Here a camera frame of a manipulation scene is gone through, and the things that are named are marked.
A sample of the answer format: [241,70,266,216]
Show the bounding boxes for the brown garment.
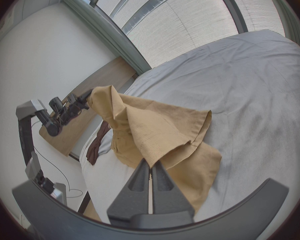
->
[87,121,113,166]

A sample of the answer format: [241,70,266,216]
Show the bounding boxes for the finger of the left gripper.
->
[80,89,94,101]

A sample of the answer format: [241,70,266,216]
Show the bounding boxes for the window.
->
[72,0,290,69]

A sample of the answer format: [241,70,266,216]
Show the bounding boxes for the black cable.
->
[31,120,83,199]

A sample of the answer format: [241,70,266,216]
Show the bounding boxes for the pale grey garment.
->
[97,131,115,156]

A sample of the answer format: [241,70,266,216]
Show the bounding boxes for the tan shorts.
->
[86,85,222,213]

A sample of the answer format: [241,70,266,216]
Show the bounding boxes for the bed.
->
[39,30,300,231]

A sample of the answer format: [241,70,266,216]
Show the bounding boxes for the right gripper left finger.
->
[107,158,150,226]

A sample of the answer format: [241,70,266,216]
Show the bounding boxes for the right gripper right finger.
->
[150,160,195,216]

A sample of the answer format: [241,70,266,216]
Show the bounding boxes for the grey-green curtain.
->
[62,0,152,76]
[265,0,300,49]

